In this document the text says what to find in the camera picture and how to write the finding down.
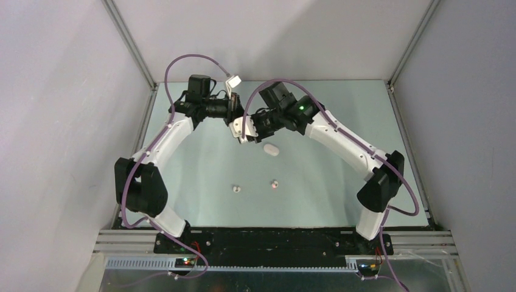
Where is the left controller board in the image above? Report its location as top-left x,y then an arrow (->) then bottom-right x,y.
174,257 -> 197,269

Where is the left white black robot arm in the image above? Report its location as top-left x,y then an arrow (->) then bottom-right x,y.
114,74 -> 243,254

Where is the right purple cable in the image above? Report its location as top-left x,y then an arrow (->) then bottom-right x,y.
241,78 -> 420,292

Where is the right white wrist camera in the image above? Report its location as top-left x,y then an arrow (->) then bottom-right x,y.
229,116 -> 259,144

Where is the white earbud charging case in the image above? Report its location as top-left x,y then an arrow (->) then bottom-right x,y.
263,144 -> 279,156

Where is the controller board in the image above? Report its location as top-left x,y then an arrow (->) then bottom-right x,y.
357,263 -> 382,280
174,257 -> 197,269

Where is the aluminium frame rail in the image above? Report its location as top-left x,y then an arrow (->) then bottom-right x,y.
94,229 -> 458,274

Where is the right controller board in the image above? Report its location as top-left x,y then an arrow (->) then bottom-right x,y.
357,263 -> 382,280

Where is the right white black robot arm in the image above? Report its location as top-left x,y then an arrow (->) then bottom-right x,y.
246,79 -> 405,254

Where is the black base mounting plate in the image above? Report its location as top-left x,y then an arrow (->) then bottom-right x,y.
153,227 -> 394,269

